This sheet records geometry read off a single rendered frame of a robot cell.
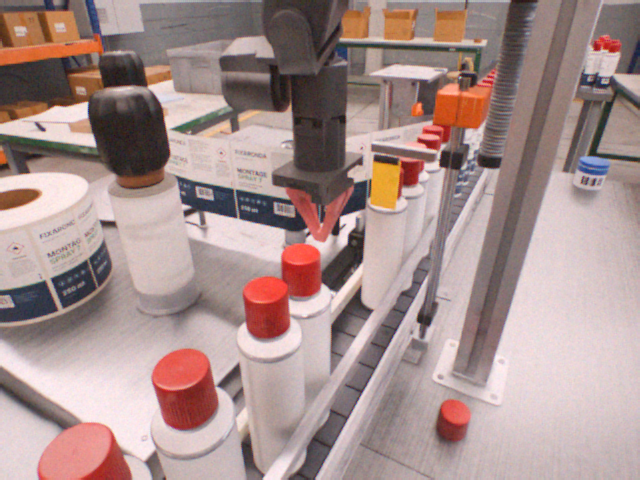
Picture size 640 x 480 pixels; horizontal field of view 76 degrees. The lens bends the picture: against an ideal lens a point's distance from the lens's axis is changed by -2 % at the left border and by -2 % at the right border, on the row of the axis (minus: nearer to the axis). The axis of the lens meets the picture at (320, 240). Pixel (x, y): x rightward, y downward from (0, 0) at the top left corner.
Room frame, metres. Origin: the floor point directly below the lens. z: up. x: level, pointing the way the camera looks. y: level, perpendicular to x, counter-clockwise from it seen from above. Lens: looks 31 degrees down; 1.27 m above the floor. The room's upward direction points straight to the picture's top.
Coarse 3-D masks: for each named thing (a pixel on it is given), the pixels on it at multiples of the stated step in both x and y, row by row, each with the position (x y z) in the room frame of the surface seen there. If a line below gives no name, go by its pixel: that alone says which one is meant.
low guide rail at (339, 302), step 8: (360, 272) 0.50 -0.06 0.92; (352, 280) 0.48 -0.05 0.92; (360, 280) 0.49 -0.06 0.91; (344, 288) 0.46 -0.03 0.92; (352, 288) 0.46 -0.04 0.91; (336, 296) 0.44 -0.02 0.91; (344, 296) 0.44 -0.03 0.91; (352, 296) 0.46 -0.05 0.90; (336, 304) 0.42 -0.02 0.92; (344, 304) 0.44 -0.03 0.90; (336, 312) 0.42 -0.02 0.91; (240, 416) 0.25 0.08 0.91; (240, 424) 0.25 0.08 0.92; (248, 424) 0.25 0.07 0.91; (240, 432) 0.24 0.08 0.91; (248, 432) 0.25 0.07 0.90; (240, 440) 0.24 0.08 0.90
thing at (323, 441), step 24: (480, 168) 1.01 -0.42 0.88; (456, 216) 0.74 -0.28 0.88; (432, 240) 0.65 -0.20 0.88; (360, 288) 0.50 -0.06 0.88; (360, 312) 0.45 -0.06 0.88; (336, 336) 0.40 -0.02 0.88; (384, 336) 0.40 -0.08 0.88; (336, 360) 0.36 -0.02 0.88; (360, 360) 0.36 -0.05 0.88; (360, 384) 0.32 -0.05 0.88; (336, 408) 0.29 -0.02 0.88; (336, 432) 0.26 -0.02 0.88; (312, 456) 0.24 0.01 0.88
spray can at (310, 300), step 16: (288, 256) 0.28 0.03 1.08; (304, 256) 0.28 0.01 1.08; (320, 256) 0.28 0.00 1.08; (288, 272) 0.27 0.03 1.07; (304, 272) 0.27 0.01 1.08; (320, 272) 0.28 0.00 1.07; (304, 288) 0.27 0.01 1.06; (320, 288) 0.28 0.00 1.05; (304, 304) 0.27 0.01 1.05; (320, 304) 0.27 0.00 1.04; (304, 320) 0.26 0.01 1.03; (320, 320) 0.26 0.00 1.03; (304, 336) 0.26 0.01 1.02; (320, 336) 0.26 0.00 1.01; (304, 352) 0.26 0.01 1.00; (320, 352) 0.26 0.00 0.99; (304, 368) 0.26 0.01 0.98; (320, 368) 0.26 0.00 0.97; (304, 384) 0.26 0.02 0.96; (320, 384) 0.26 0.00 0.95; (304, 400) 0.26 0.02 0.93
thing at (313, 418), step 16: (432, 224) 0.56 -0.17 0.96; (416, 256) 0.47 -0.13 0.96; (400, 272) 0.43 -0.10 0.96; (400, 288) 0.40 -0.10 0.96; (384, 304) 0.37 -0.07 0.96; (368, 320) 0.34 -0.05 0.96; (368, 336) 0.32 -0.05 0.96; (352, 352) 0.29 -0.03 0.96; (336, 368) 0.27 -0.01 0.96; (352, 368) 0.28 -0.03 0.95; (336, 384) 0.25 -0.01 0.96; (320, 400) 0.24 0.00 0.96; (304, 416) 0.22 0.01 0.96; (320, 416) 0.22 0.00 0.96; (304, 432) 0.21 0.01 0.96; (288, 448) 0.19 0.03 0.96; (304, 448) 0.20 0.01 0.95; (288, 464) 0.18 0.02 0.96
